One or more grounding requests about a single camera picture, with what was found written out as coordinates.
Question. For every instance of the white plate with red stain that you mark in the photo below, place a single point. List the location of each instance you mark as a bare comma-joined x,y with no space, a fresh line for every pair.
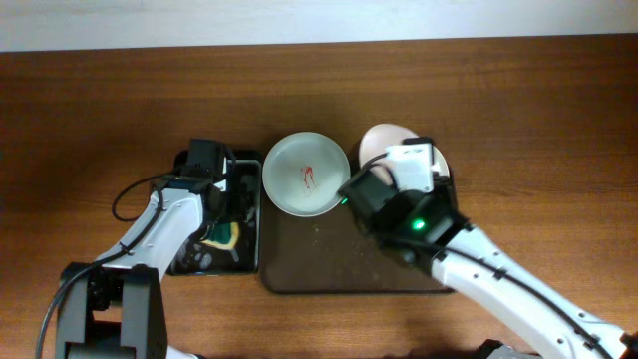
378,138

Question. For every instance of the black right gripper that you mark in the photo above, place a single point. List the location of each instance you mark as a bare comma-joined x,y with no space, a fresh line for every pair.
444,186

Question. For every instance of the brown plastic serving tray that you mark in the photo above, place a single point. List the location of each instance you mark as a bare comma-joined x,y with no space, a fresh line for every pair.
327,254

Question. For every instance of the pale green plate red stain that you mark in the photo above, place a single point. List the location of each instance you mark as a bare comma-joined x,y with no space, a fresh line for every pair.
302,174

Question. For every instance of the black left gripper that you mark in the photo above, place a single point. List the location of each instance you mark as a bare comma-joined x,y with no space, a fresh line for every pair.
231,194

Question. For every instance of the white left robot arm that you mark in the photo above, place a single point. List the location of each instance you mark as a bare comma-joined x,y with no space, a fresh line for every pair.
113,307

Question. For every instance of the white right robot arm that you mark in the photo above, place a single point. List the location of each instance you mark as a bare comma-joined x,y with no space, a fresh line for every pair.
550,324

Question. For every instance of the black wash basin with water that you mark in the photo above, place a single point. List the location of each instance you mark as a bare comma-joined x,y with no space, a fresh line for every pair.
196,259

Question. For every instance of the yellow green sponge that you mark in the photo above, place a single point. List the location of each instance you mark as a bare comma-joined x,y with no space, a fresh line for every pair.
222,236

